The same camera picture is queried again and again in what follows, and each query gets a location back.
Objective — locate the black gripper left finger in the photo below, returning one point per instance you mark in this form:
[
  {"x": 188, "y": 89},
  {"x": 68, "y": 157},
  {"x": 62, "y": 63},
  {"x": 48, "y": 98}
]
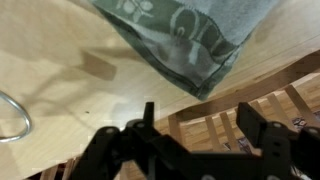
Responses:
[{"x": 106, "y": 153}]

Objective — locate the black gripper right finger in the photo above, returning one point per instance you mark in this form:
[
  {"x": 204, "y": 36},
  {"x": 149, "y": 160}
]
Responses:
[{"x": 280, "y": 146}]

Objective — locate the green patterned towel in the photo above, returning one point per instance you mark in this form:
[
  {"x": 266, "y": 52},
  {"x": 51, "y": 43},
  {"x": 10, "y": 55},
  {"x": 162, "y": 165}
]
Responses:
[{"x": 186, "y": 40}]

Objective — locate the wooden slatted chair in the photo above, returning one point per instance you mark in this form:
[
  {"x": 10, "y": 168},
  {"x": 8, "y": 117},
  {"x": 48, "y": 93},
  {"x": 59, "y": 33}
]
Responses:
[{"x": 228, "y": 130}]

